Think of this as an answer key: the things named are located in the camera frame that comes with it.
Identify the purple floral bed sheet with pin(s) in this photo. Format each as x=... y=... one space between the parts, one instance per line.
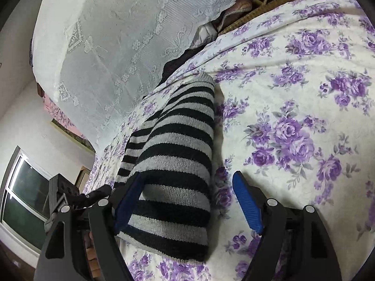
x=293 y=93

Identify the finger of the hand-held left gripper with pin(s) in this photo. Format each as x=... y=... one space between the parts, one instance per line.
x=96 y=194

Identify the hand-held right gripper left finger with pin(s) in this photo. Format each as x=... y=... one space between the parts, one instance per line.
x=129 y=202

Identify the gold picture frame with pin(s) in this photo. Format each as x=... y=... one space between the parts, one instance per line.
x=73 y=134

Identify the black grey striped sweater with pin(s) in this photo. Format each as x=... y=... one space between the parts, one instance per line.
x=175 y=140

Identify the pink floral cloth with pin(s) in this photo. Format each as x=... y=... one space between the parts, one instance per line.
x=63 y=117

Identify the light wooden frame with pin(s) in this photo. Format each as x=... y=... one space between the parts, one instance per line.
x=83 y=180

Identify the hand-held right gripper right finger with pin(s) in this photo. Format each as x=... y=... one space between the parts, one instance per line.
x=247 y=205

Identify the white lace cloth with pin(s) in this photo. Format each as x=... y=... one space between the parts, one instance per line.
x=117 y=49

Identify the white framed window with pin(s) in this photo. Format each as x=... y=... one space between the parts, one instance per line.
x=26 y=199

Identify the folded striped quilt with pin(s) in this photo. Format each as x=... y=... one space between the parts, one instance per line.
x=214 y=26

